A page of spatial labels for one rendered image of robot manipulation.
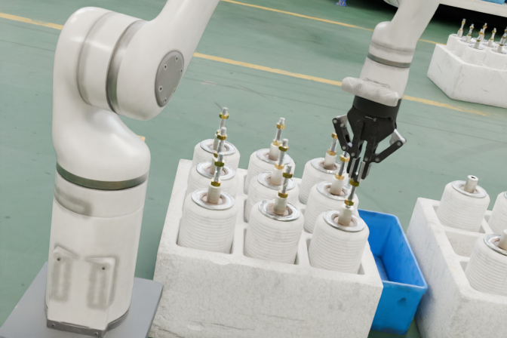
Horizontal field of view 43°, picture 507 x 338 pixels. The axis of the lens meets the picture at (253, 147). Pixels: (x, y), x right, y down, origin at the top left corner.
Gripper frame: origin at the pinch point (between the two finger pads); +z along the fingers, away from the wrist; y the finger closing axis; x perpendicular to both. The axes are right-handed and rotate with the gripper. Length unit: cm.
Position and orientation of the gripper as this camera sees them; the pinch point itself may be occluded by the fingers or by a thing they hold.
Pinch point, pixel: (357, 168)
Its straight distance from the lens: 110.7
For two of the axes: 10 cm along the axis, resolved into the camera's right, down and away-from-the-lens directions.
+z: -1.9, 9.1, 3.7
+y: -8.6, -3.4, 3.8
